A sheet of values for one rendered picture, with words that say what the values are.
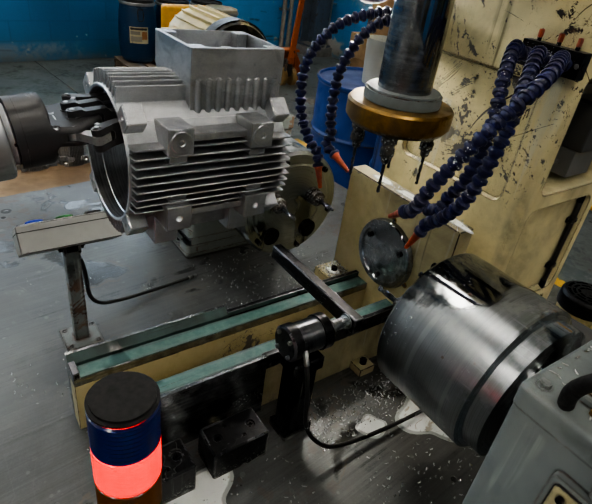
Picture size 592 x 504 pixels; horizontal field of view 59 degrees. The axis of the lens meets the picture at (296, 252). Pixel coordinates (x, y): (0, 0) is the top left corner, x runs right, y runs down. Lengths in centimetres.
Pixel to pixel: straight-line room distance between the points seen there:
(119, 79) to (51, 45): 595
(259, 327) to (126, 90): 57
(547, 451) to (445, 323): 20
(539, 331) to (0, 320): 101
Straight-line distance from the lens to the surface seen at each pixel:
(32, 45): 650
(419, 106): 87
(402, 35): 87
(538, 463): 70
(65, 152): 349
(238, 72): 63
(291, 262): 97
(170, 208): 59
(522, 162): 101
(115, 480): 51
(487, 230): 107
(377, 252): 110
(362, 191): 111
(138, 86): 60
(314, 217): 121
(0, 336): 120
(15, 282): 134
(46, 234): 98
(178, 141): 56
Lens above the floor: 156
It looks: 32 degrees down
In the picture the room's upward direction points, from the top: 8 degrees clockwise
